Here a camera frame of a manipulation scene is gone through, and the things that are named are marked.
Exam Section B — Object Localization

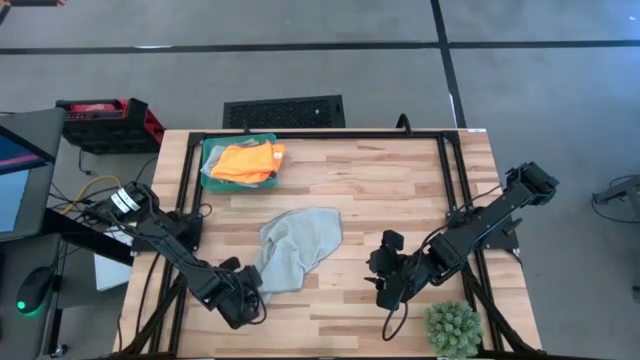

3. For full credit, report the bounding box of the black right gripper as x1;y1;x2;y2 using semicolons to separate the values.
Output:
368;229;437;312

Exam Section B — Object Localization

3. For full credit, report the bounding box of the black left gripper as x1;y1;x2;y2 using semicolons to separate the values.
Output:
201;255;266;331

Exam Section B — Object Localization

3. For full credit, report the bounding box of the orange microfiber towel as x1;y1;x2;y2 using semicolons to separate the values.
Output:
210;139;288;185

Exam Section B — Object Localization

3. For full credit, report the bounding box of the green artificial plant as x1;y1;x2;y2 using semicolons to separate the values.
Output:
424;299;485;359

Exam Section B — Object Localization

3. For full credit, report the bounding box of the green plastic bin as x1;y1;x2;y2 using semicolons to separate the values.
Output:
199;132;280;194

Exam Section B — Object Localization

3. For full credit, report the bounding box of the white paper sheet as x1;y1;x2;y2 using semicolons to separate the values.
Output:
93;222;135;293

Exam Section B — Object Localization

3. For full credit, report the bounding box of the black side desk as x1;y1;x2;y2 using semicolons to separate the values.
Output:
0;207;135;360

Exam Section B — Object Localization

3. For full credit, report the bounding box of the black perforated computer case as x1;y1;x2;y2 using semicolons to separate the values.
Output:
222;94;347;130

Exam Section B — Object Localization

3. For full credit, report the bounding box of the black computer mouse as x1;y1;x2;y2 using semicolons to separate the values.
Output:
16;265;56;317

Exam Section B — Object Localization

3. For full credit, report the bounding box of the red black toolbox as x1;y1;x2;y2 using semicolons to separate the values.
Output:
55;97;167;155

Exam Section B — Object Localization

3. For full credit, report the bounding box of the desk monitor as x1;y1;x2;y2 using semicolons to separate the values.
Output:
0;107;67;244

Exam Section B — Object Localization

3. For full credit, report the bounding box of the dark gray stand foot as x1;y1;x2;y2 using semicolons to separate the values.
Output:
591;172;640;225

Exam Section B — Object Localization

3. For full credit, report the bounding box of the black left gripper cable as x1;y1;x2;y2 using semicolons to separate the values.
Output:
238;293;269;326

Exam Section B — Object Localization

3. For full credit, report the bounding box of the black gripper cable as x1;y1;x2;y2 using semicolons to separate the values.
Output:
238;293;269;326
381;298;411;343

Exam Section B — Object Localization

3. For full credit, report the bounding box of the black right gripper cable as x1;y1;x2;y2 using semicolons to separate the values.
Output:
381;298;411;343

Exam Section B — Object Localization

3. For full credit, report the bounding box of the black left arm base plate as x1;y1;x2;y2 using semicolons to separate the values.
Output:
130;212;204;254

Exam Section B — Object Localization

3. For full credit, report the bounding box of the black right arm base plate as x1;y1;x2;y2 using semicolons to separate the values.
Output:
447;211;522;252

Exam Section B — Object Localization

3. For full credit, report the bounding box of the black aluminium table frame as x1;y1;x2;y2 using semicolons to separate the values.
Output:
115;128;545;360

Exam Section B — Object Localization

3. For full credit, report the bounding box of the yellow cable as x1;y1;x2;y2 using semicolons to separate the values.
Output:
61;174;124;216

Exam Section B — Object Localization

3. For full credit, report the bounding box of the black toolbox power cable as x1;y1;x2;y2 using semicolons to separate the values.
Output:
76;148;97;177

